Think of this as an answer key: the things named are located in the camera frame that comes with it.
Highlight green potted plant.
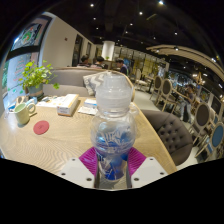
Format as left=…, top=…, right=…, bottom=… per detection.
left=18, top=60, right=61, bottom=101

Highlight clear blue-label drink bottle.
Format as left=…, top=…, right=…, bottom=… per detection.
left=90, top=71, right=138, bottom=190

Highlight grey tufted armchair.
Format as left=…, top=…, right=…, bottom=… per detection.
left=141, top=109, right=195, bottom=167

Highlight white and orange box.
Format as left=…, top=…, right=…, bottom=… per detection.
left=56, top=93, right=80, bottom=117

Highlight person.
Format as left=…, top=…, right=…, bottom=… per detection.
left=77, top=54, right=92, bottom=69
left=91, top=55, right=106, bottom=70
left=181, top=83, right=197, bottom=123
left=115, top=57, right=130, bottom=76

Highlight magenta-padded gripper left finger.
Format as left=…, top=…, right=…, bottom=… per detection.
left=57, top=147, right=100, bottom=189

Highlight grey chevron pillow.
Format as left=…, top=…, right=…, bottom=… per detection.
left=82, top=71, right=111, bottom=97

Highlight group of round-back chairs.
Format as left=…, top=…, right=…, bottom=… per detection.
left=149, top=74, right=224, bottom=162

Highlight printed paper leaflet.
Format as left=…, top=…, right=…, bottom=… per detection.
left=35, top=96, right=64, bottom=108

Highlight white round column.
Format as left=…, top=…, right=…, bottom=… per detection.
left=101, top=40, right=116, bottom=62

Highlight window with green stickers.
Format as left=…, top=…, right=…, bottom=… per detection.
left=2, top=52, right=40, bottom=102

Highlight white paper sheets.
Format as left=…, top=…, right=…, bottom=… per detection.
left=78, top=105, right=98, bottom=117

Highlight small white blue box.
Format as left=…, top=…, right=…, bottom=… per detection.
left=83, top=98, right=98, bottom=109

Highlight pale green mug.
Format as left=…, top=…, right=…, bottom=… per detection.
left=13, top=101, right=37, bottom=126

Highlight flat round red coaster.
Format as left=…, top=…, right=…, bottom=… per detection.
left=33, top=120, right=51, bottom=136

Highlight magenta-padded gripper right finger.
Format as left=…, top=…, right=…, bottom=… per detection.
left=126, top=147, right=168, bottom=189

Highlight group of ceiling lights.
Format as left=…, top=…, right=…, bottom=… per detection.
left=88, top=0, right=183, bottom=38

